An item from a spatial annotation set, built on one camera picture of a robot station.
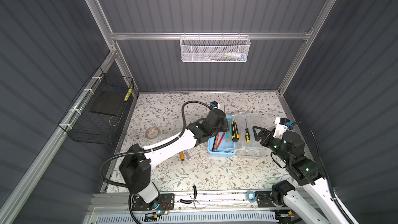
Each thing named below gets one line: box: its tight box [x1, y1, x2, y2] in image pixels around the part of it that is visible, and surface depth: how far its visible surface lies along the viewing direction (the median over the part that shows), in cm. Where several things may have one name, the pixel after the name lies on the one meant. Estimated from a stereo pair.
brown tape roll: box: [145, 126, 160, 140], surface depth 101 cm
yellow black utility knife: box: [231, 119, 240, 143], surface depth 91 cm
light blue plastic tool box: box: [207, 114, 236, 158], surface depth 91 cm
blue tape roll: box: [245, 189, 257, 204], surface depth 76 cm
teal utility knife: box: [225, 119, 233, 143], surface depth 89 cm
